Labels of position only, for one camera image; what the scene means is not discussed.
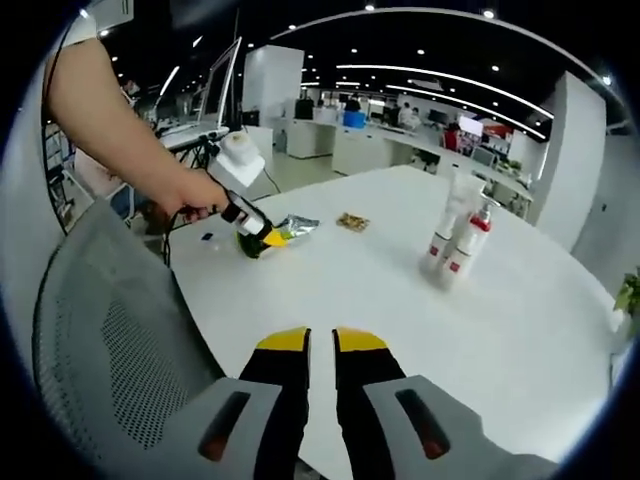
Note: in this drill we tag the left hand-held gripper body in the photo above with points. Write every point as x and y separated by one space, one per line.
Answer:
235 165

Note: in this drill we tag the bright display screen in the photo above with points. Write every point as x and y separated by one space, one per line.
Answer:
470 125

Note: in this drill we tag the green black foil packet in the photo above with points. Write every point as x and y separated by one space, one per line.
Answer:
300 223

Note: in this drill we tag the small brown snack packet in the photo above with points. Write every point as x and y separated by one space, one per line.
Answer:
352 221

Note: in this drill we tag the person's left hand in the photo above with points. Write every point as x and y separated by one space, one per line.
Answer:
197 195

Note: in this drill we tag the small white skincare tube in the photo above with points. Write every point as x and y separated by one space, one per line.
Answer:
457 272

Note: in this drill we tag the white skincare bottle red collar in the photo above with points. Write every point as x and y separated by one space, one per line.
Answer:
481 240

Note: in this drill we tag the white office counter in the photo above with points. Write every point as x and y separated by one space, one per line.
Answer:
360 150

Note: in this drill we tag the potted green plant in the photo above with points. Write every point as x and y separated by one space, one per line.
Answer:
631 295

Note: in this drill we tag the grey mesh office chair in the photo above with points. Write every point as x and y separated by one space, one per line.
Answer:
100 300

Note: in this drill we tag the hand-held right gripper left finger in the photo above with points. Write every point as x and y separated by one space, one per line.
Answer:
280 400

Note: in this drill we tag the small sachet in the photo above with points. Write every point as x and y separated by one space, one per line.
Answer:
206 237

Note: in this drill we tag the blue plastic bin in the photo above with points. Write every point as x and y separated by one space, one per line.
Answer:
354 120

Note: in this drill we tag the white panel stand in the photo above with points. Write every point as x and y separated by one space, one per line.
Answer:
217 95

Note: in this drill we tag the tall white skincare tube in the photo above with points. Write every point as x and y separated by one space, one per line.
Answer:
440 240

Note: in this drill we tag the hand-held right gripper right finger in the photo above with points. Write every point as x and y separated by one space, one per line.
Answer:
365 425

